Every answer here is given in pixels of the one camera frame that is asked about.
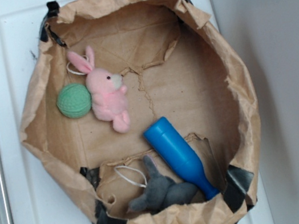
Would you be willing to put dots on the pink plush bunny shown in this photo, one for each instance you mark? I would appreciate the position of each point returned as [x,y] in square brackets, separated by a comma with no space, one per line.
[108,92]

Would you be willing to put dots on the grey plush bunny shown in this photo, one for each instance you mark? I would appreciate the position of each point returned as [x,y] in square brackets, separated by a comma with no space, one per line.
[160,191]

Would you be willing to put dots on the blue plastic bowling pin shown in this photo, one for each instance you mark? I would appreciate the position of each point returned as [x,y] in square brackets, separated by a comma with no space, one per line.
[178,154]

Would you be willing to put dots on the brown paper lined bin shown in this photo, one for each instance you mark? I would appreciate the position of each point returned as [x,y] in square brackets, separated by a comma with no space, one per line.
[175,65]

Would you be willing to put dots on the green foam ball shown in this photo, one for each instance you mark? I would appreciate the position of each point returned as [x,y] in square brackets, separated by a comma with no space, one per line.
[74,101]

